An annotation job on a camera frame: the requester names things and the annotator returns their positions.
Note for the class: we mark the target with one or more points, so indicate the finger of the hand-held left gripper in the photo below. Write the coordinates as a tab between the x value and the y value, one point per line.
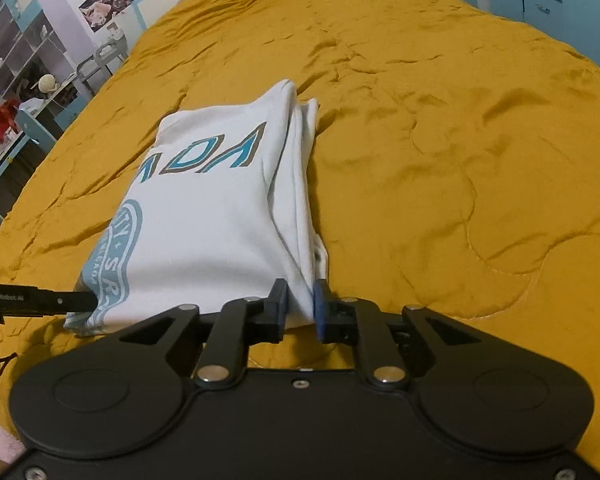
35	301

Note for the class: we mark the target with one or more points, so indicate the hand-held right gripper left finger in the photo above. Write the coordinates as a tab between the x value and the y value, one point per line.
279	316

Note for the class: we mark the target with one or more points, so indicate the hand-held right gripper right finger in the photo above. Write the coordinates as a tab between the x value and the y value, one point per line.
321	312

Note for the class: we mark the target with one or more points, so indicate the white printed sweatshirt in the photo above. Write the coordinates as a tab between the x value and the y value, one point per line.
215	230

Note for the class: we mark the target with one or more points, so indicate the blue chair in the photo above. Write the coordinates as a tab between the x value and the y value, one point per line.
32	127

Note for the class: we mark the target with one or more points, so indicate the red bag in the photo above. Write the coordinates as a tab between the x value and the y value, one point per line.
2	120

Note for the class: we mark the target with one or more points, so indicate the mustard yellow quilt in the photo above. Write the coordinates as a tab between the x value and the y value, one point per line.
455	160

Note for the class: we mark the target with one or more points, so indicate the white round ball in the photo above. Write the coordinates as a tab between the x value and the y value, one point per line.
46	84

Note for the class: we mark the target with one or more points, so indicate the grey utility cart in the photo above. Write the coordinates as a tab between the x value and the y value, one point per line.
100	65

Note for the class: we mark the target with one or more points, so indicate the blue and white shelf unit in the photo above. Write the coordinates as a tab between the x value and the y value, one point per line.
15	55

